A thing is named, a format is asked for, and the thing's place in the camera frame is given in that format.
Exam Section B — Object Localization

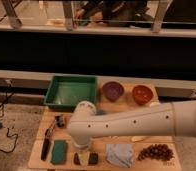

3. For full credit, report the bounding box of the wooden cutting board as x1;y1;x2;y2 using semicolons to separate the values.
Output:
28;83;182;171

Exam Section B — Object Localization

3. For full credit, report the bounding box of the green sponge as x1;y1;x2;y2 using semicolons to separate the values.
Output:
51;140;68;164

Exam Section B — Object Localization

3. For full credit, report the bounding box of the blue cloth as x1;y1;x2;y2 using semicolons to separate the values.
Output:
106;144;134;168

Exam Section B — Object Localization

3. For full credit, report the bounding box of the orange bowl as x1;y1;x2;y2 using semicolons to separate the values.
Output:
132;85;154;105

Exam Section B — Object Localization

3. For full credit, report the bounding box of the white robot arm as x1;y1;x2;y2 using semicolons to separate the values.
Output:
67;100;196;151

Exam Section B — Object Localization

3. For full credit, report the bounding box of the person in background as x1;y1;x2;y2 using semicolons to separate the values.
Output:
74;0;153;27

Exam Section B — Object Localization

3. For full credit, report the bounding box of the black cable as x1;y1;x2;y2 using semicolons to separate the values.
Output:
0;79;19;154

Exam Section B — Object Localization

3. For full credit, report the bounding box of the black handled knife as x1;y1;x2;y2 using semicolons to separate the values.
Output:
41;121;56;161

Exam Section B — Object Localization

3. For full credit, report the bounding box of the black rectangular block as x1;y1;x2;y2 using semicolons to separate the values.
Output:
73;152;100;166

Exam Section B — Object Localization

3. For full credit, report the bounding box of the purple bowl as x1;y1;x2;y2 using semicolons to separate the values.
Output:
102;81;124;102

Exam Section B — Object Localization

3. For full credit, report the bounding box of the green plastic tray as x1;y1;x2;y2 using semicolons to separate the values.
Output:
44;75;97;111

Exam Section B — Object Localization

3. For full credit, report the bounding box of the bunch of dark grapes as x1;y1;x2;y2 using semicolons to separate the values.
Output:
137;144;173;161

